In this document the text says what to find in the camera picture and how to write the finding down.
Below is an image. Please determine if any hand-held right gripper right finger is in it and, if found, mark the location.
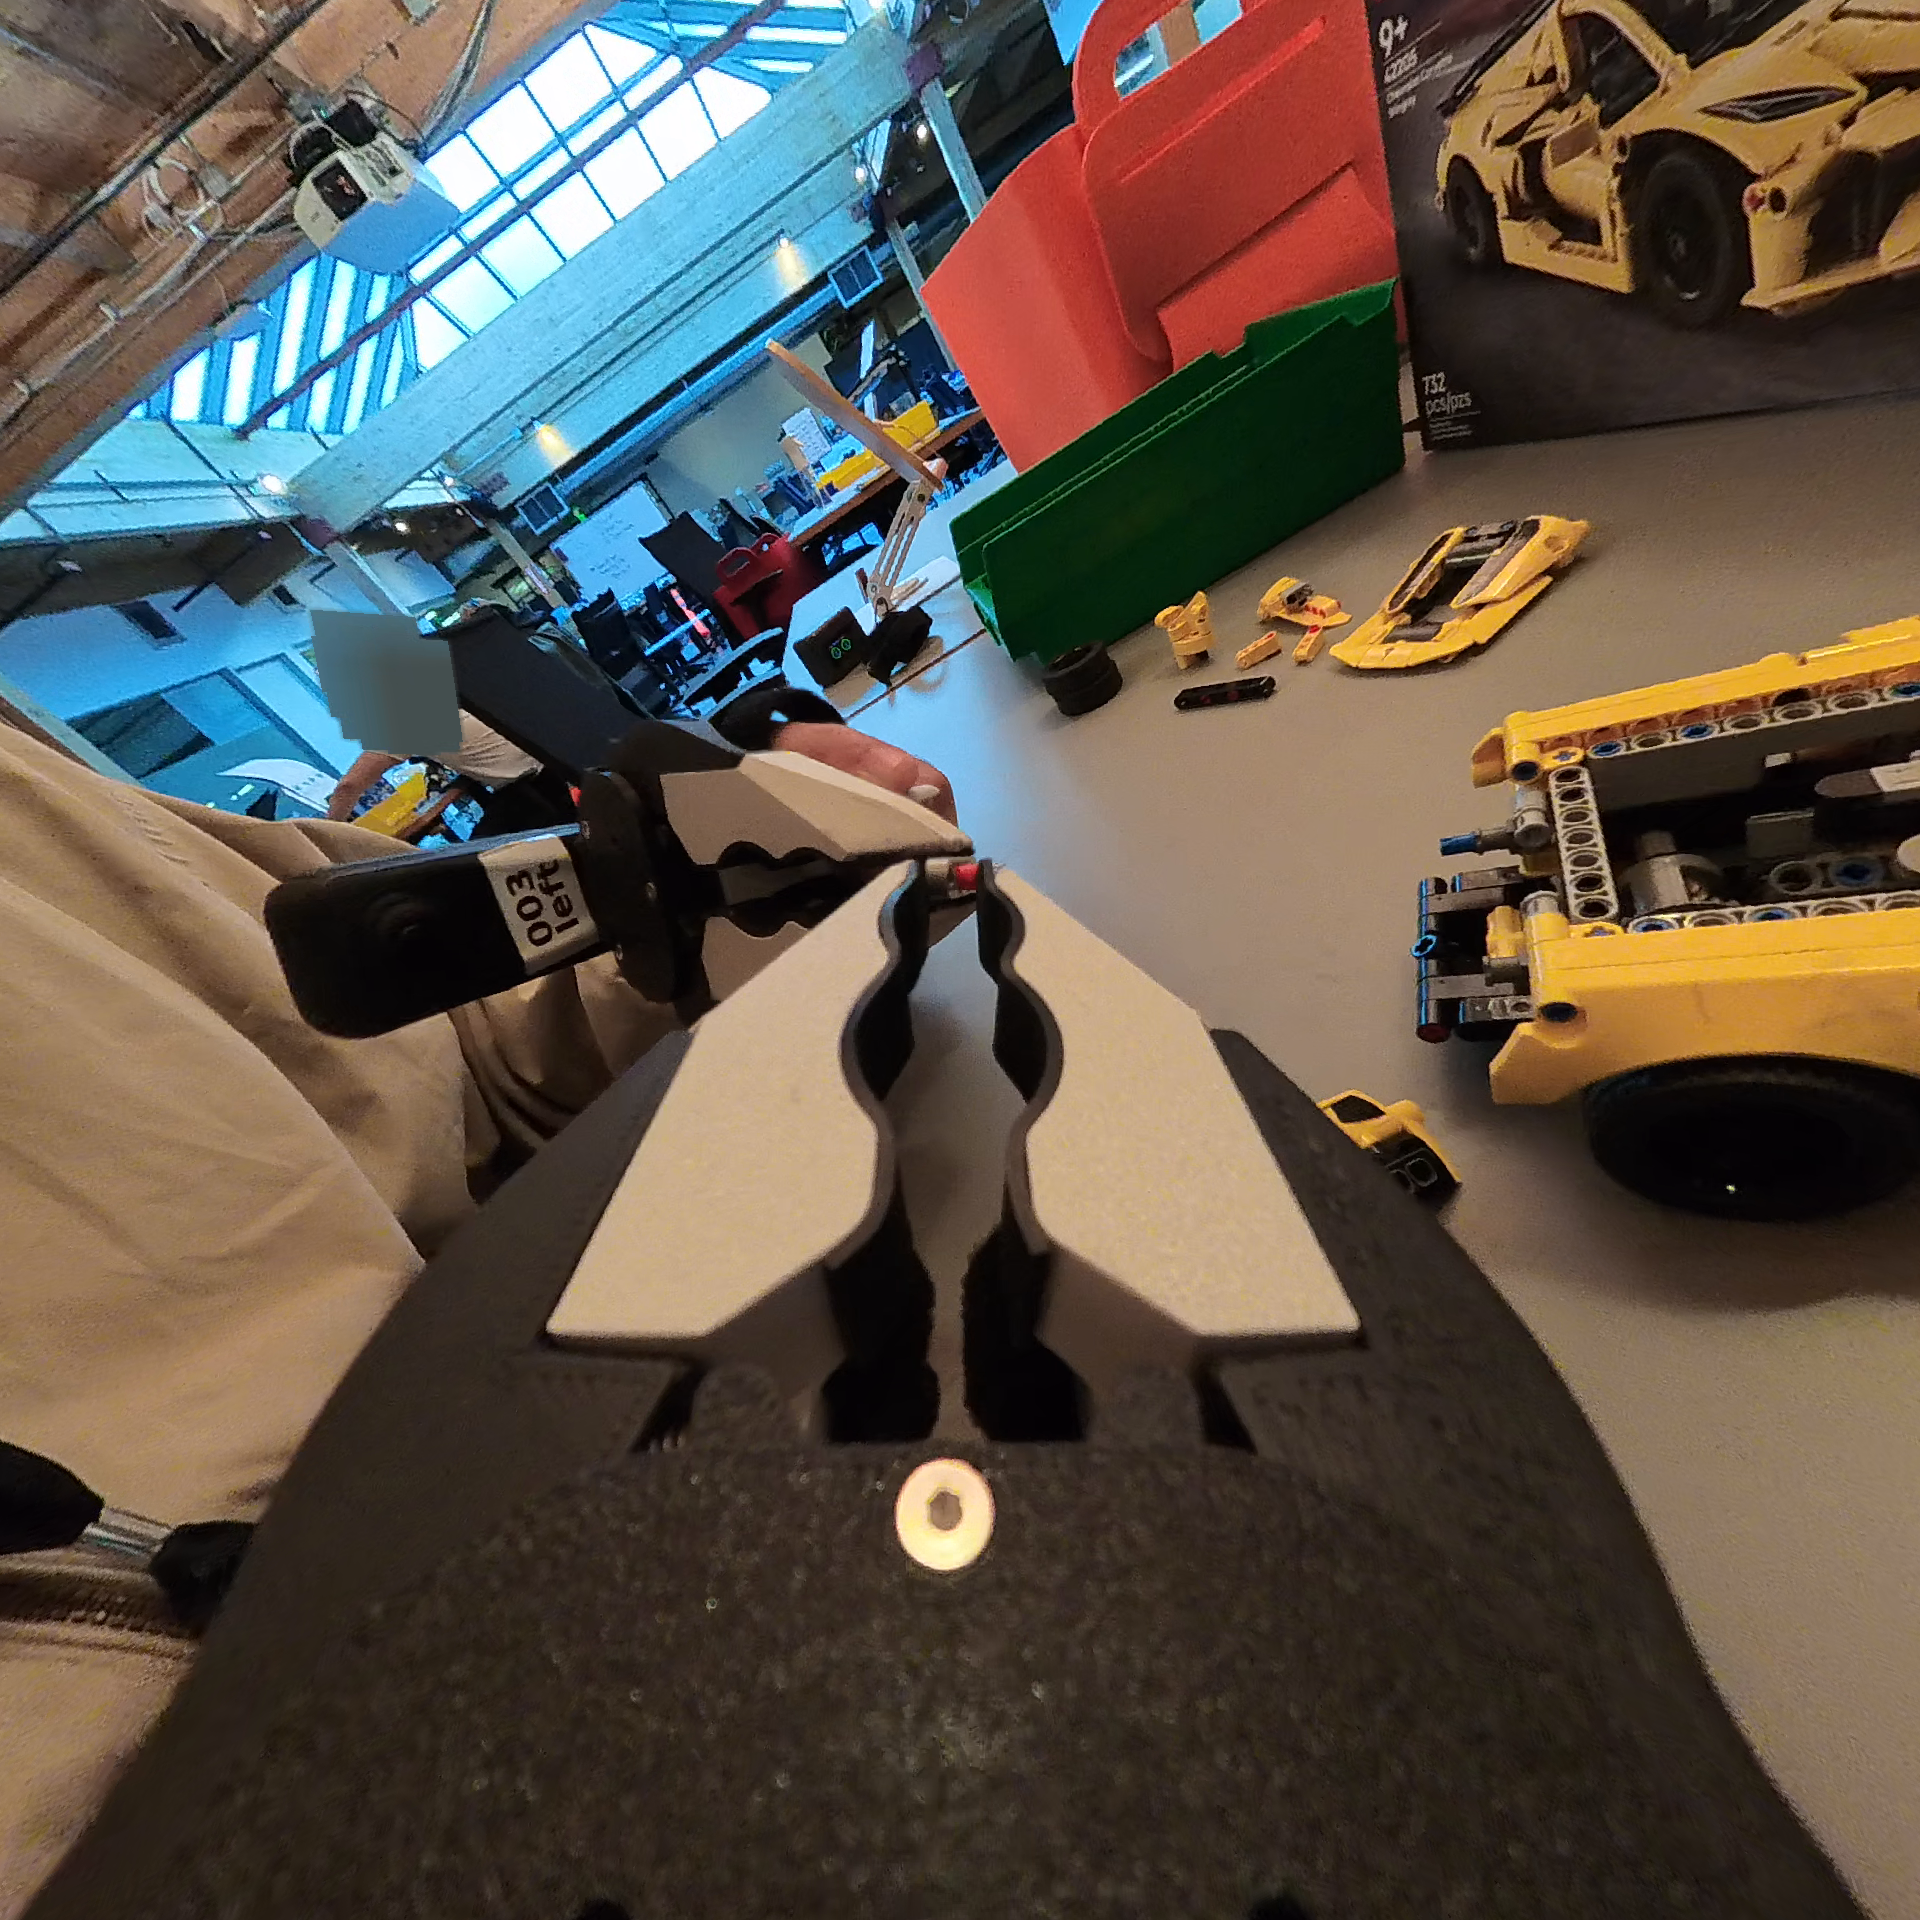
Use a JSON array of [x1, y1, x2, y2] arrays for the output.
[[961, 867, 1364, 1445]]

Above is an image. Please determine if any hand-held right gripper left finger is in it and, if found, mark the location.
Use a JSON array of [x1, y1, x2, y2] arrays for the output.
[[544, 865, 944, 1445]]

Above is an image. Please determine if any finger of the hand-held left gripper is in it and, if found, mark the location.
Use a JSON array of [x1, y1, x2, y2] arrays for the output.
[[703, 873, 890, 1001], [657, 751, 980, 867]]

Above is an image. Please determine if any small yellow brick assembly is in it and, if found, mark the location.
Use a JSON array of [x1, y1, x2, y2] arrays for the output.
[[1314, 1089, 1460, 1203]]

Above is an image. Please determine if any person's left forearm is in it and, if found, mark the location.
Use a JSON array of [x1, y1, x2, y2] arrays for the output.
[[448, 959, 712, 1204]]

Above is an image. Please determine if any wooden desk lamp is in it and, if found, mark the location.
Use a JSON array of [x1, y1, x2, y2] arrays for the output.
[[764, 336, 962, 685]]

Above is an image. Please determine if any person's left hand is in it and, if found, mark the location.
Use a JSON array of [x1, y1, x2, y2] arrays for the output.
[[769, 720, 946, 807]]

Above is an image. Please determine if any red office chair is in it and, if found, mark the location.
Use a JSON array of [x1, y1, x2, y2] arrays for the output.
[[712, 531, 822, 650]]

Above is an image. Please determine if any person's beige jacket torso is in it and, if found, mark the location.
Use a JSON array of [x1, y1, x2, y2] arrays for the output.
[[0, 720, 505, 1914]]

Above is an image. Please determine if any green plastic bin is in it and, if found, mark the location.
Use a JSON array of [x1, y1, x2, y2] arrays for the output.
[[948, 280, 1409, 663]]

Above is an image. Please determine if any yellow toy brick car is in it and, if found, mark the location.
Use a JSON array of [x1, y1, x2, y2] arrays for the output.
[[1411, 615, 1920, 1220]]

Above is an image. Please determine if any yellow brick body panel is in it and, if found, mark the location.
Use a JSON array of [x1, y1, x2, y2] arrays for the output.
[[1328, 513, 1594, 675]]

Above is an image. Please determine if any red plastic bin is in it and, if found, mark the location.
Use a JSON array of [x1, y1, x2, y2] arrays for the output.
[[919, 0, 1406, 475]]

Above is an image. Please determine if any white ceiling projector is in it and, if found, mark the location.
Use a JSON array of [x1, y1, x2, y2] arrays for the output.
[[289, 96, 420, 255]]

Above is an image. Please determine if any dark toy car set box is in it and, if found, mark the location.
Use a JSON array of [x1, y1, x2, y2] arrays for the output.
[[1364, 0, 1920, 452]]

